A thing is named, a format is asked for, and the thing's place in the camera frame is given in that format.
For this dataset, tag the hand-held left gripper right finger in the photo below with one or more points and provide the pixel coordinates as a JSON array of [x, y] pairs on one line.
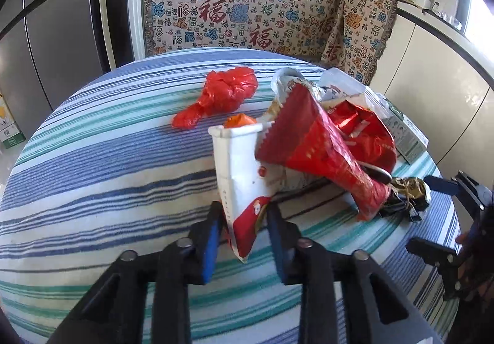
[[278, 247]]

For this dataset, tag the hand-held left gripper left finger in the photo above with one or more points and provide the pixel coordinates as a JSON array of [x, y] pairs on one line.
[[210, 247]]

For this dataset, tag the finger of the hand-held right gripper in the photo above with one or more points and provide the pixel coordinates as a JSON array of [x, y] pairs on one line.
[[440, 257], [444, 185]]

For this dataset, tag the black and gold wrapper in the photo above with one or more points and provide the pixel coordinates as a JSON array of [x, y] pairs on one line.
[[411, 189]]

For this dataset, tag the white and red carton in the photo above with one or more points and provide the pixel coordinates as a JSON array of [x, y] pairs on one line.
[[235, 166]]

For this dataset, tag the red foil bag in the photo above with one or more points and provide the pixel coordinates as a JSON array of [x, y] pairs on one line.
[[366, 132]]

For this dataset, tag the green and white box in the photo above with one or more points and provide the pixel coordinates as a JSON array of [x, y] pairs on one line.
[[405, 132]]

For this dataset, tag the large red snack bag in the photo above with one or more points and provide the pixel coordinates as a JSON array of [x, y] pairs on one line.
[[308, 143]]

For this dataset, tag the cream kitchen cabinet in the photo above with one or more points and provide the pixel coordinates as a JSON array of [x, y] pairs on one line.
[[436, 70]]

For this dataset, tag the orange plastic wrapper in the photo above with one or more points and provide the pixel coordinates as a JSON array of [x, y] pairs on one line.
[[239, 121]]

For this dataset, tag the striped tablecloth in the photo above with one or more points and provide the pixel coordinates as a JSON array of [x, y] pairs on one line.
[[115, 159]]

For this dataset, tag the white plastic package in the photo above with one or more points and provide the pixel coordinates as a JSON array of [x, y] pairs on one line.
[[341, 81]]

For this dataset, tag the red plastic bag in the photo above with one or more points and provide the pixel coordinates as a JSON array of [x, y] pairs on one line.
[[224, 91]]

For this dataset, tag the silver snack wrapper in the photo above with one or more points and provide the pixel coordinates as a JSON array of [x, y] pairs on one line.
[[289, 81]]

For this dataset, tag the printed blanket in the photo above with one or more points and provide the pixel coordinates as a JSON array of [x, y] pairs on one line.
[[239, 0], [362, 24]]

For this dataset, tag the white and yellow cardboard box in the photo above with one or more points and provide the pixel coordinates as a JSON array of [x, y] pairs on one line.
[[9, 124]]

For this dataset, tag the grey refrigerator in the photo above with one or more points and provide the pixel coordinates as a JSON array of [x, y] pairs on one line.
[[50, 27]]

